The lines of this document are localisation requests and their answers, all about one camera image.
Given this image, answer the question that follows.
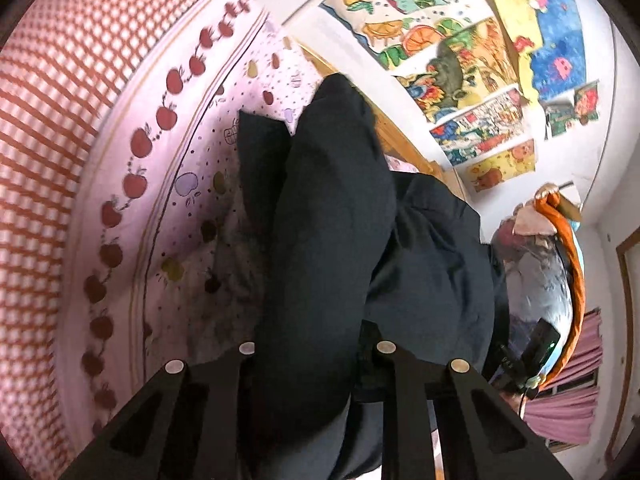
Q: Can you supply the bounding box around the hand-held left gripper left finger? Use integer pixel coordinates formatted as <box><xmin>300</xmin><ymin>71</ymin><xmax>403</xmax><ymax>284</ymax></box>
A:
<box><xmin>60</xmin><ymin>341</ymin><xmax>258</xmax><ymax>480</ymax></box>

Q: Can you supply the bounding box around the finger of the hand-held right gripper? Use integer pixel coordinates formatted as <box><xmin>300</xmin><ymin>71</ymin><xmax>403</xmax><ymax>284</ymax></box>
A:
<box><xmin>497</xmin><ymin>342</ymin><xmax>526</xmax><ymax>392</ymax></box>

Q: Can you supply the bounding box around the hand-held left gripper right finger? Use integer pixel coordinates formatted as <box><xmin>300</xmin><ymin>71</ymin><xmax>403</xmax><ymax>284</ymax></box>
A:
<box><xmin>375</xmin><ymin>340</ymin><xmax>576</xmax><ymax>480</ymax></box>

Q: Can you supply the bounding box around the black padded jacket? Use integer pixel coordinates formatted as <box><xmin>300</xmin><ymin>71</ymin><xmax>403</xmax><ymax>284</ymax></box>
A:
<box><xmin>235</xmin><ymin>72</ymin><xmax>511</xmax><ymax>480</ymax></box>

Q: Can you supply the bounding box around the pink curtain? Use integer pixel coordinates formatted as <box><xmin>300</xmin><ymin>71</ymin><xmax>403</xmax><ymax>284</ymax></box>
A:
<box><xmin>522</xmin><ymin>307</ymin><xmax>603</xmax><ymax>448</ymax></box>

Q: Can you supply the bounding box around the apple print bed sheet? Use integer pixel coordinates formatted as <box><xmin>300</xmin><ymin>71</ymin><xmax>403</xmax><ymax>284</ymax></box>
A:
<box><xmin>60</xmin><ymin>0</ymin><xmax>431</xmax><ymax>480</ymax></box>

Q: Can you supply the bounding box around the red checked blanket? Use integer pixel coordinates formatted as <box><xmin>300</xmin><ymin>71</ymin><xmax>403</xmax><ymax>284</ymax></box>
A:
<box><xmin>0</xmin><ymin>0</ymin><xmax>236</xmax><ymax>480</ymax></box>

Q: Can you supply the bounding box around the wooden door frame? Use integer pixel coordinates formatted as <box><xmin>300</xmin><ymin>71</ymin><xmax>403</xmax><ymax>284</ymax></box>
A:
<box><xmin>602</xmin><ymin>232</ymin><xmax>640</xmax><ymax>466</ymax></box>

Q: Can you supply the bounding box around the yellow drawing wall poster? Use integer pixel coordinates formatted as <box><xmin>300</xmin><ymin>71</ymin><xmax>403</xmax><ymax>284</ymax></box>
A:
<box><xmin>465</xmin><ymin>140</ymin><xmax>538</xmax><ymax>193</ymax></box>

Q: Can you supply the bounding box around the colourful town wall poster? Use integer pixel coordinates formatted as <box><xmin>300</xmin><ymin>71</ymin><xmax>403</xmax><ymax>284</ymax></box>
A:
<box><xmin>430</xmin><ymin>87</ymin><xmax>531</xmax><ymax>166</ymax></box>

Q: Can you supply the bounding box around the small drawing wall poster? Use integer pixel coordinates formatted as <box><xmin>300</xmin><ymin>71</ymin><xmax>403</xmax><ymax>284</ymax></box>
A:
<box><xmin>542</xmin><ymin>80</ymin><xmax>601</xmax><ymax>141</ymax></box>

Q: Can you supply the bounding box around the toad drawing wall poster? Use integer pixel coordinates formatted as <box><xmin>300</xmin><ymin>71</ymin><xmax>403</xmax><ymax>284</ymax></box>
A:
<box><xmin>395</xmin><ymin>17</ymin><xmax>521</xmax><ymax>123</ymax></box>

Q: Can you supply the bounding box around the blue drawing wall poster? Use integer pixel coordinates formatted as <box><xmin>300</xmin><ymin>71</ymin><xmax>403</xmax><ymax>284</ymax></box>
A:
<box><xmin>475</xmin><ymin>0</ymin><xmax>588</xmax><ymax>106</ymax></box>

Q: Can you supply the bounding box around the fruit drawing wall poster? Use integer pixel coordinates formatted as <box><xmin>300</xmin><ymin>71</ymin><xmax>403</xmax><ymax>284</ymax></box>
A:
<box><xmin>320</xmin><ymin>0</ymin><xmax>496</xmax><ymax>71</ymax></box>

